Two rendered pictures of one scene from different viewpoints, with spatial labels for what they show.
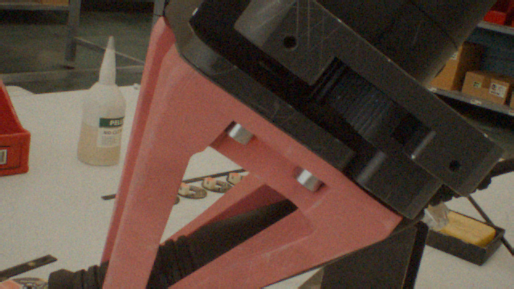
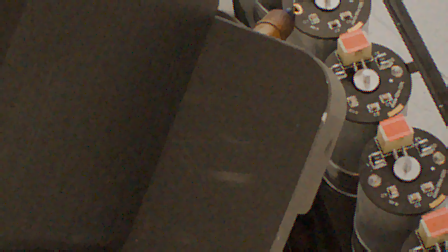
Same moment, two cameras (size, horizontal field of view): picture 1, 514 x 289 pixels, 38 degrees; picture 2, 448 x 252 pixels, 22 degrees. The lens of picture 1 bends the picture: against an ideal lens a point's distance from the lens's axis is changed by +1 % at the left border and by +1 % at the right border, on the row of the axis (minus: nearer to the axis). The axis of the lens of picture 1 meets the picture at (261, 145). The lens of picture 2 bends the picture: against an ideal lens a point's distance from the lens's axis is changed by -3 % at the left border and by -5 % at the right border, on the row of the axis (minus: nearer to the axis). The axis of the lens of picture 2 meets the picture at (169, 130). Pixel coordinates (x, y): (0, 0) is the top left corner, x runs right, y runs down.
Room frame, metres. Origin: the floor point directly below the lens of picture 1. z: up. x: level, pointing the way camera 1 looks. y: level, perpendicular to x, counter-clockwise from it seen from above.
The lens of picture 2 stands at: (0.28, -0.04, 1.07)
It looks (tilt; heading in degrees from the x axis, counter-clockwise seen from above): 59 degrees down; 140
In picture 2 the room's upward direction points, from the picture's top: 11 degrees counter-clockwise
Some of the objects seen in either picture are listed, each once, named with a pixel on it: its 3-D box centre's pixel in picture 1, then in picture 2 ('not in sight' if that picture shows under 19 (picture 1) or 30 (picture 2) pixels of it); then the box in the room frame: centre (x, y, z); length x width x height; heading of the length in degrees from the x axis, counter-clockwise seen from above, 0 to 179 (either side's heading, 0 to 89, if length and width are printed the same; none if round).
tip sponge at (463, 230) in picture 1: (445, 227); not in sight; (0.53, -0.15, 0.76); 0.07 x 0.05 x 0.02; 60
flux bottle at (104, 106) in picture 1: (104, 99); not in sight; (0.56, 0.13, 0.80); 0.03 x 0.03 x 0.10
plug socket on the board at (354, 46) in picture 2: not in sight; (355, 51); (0.19, 0.11, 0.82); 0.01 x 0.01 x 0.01; 58
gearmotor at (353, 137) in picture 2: not in sight; (362, 129); (0.19, 0.10, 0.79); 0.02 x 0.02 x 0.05
